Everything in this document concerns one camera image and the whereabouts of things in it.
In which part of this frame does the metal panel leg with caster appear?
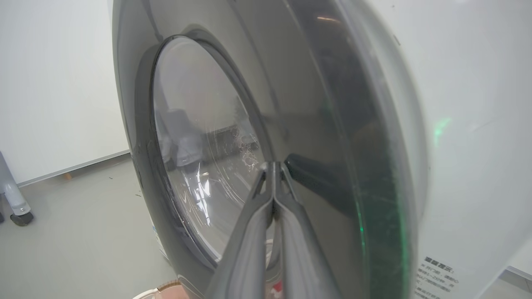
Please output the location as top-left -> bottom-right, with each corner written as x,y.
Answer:
0,151 -> 34,227

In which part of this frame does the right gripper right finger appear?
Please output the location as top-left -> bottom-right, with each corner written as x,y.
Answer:
274,162 -> 342,299

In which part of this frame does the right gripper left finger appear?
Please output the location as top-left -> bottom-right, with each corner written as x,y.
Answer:
206,162 -> 275,299

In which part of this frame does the cream perforated laundry basket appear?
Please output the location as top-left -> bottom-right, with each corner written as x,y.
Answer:
133,279 -> 188,299

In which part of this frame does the washing machine glass door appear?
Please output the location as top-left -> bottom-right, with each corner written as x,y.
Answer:
111,0 -> 429,299

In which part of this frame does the white partition panel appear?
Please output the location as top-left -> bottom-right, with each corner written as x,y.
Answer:
0,0 -> 131,188

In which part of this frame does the white front-load washing machine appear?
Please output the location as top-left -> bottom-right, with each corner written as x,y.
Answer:
366,0 -> 532,299

